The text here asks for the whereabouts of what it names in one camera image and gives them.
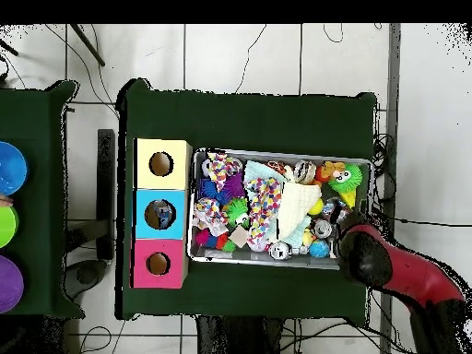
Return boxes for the green spiky ball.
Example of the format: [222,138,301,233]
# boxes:
[224,195,252,227]

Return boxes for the colourful patterned cloth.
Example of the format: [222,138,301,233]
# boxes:
[203,152,243,192]
[191,197,229,236]
[247,176,286,252]

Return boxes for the red black drink can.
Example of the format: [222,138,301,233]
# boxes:
[267,239,293,263]
[313,218,336,241]

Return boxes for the cream yellow cloth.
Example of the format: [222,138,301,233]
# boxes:
[277,181,323,242]

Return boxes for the wooden three-hole box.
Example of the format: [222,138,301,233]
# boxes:
[131,137,193,289]

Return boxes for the shallow clear mesh bin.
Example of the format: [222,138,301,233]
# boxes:
[187,147,372,273]

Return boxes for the green plastic bowl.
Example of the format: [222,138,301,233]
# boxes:
[0,205,19,250]

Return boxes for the blue plastic bowl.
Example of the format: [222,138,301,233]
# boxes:
[0,140,30,197]

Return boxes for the dark green table cloth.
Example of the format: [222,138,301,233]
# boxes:
[115,77,379,322]
[0,79,86,318]

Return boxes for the purple plastic bowl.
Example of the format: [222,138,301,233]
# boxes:
[0,254,26,315]

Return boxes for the black flat bar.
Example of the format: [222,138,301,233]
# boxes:
[97,128,117,261]

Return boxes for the grey round base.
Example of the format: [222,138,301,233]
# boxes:
[65,257,110,300]

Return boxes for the black rod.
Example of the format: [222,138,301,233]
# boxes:
[69,24,106,67]

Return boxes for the blue spiky ball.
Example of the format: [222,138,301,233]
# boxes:
[198,178,222,204]

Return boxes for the purple spiky ball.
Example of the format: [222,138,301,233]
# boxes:
[224,173,249,200]

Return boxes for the mint green cloth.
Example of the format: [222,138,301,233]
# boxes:
[242,158,311,248]

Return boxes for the crushed silver drink can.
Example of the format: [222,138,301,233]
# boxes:
[293,159,318,185]

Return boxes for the yellow rubber duck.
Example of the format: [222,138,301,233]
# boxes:
[301,228,318,248]

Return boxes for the yellow ball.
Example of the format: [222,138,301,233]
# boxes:
[307,197,325,218]

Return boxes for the blue globe ball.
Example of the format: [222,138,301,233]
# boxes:
[308,239,331,260]

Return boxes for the brown plush bear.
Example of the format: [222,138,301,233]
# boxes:
[318,160,348,184]

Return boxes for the green fluffy toy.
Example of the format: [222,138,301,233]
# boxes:
[328,163,364,196]

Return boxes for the black cable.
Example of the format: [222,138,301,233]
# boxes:
[322,24,345,44]
[235,24,268,93]
[372,213,472,229]

